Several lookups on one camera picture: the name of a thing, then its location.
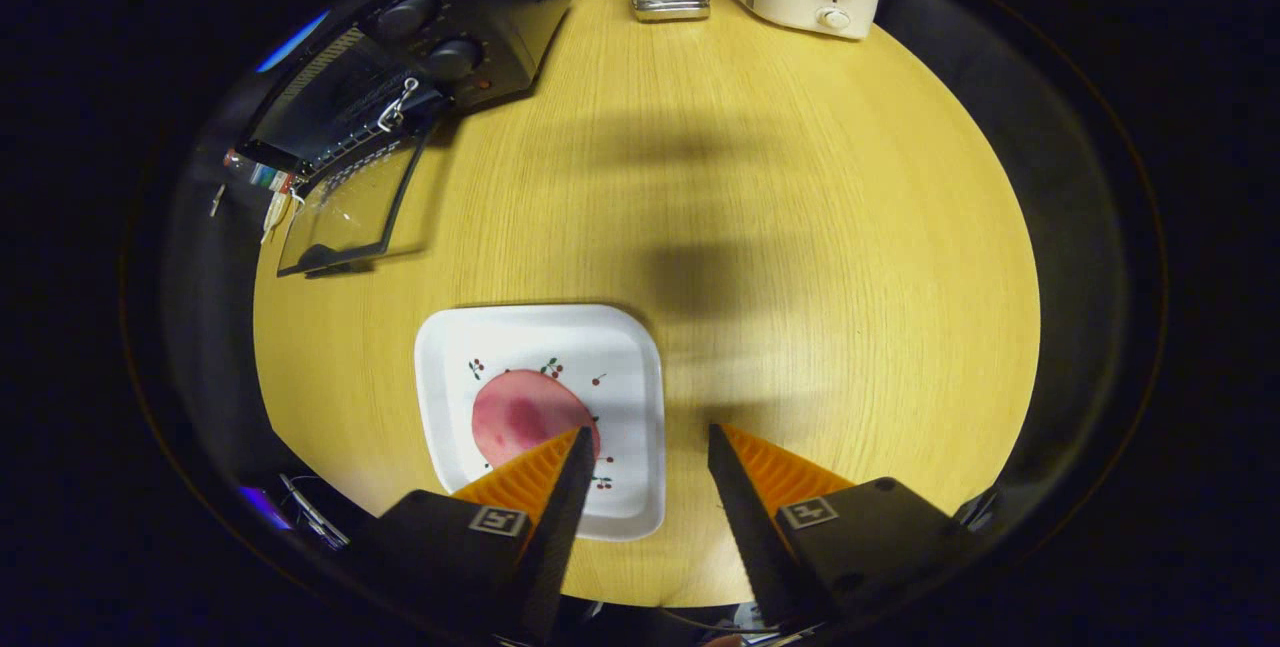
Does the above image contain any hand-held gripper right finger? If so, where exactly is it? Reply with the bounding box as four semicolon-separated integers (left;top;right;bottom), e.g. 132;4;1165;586
707;422;986;633

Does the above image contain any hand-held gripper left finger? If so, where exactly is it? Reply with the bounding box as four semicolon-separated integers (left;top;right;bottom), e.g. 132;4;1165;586
350;427;598;646

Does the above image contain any round pink ham slice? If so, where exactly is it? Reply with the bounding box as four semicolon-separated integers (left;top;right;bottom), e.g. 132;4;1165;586
472;370;601;468

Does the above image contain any white cherry-print plate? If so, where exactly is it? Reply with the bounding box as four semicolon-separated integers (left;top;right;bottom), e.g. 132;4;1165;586
415;304;666;541

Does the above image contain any black toaster oven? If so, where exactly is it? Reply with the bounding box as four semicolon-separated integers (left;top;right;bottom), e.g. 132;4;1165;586
240;0;573;278

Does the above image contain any clear plastic water bottle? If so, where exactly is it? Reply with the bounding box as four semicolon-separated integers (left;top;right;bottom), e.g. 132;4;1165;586
225;152;301;194

